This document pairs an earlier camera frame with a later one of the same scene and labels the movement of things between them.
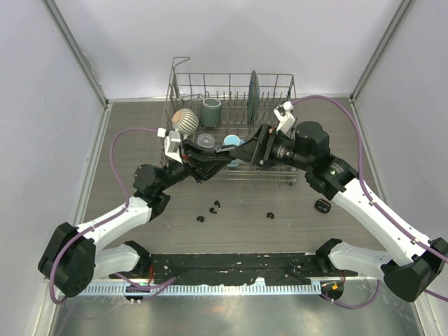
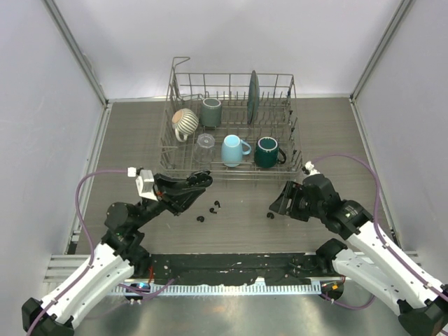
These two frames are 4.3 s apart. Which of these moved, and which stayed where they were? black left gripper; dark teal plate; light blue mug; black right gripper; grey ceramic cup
Moved: black left gripper; black right gripper
Stayed: grey ceramic cup; dark teal plate; light blue mug
